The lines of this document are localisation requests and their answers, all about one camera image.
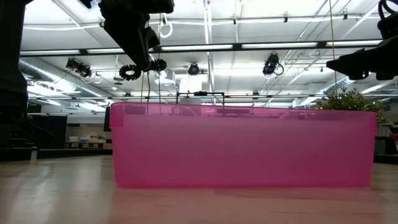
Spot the pink translucent plastic bin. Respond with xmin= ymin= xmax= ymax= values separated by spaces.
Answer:
xmin=109 ymin=101 xmax=379 ymax=189

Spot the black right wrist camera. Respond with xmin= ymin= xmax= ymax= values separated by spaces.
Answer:
xmin=377 ymin=0 xmax=398 ymax=40

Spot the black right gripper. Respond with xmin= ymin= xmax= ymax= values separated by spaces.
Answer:
xmin=325 ymin=36 xmax=398 ymax=80

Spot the small potted green plant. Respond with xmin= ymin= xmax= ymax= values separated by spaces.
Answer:
xmin=313 ymin=86 xmax=390 ymax=125

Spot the black spring keychain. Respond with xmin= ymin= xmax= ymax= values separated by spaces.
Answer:
xmin=119 ymin=58 xmax=167 ymax=82

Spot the black rectangular stand frame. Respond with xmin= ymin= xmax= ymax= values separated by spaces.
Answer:
xmin=175 ymin=90 xmax=226 ymax=106

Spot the black ceiling spotlight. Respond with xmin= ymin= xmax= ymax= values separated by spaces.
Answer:
xmin=262 ymin=52 xmax=285 ymax=77
xmin=65 ymin=57 xmax=93 ymax=78
xmin=187 ymin=62 xmax=201 ymax=77

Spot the overhead LED light bar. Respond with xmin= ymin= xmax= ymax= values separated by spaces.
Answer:
xmin=19 ymin=39 xmax=384 ymax=57

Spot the small black monitor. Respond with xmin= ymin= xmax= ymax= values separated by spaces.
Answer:
xmin=103 ymin=105 xmax=112 ymax=132

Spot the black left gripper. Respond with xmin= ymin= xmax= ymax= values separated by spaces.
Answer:
xmin=79 ymin=0 xmax=175 ymax=72

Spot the black cabinet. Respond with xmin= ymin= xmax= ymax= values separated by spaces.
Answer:
xmin=26 ymin=114 xmax=68 ymax=149

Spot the white hanging cable loop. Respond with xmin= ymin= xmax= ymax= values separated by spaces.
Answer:
xmin=158 ymin=14 xmax=174 ymax=39

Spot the low wooden bench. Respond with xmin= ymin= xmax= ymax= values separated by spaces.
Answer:
xmin=67 ymin=133 xmax=113 ymax=149

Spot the thin hanging cord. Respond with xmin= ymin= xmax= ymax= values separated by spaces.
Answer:
xmin=328 ymin=0 xmax=338 ymax=94

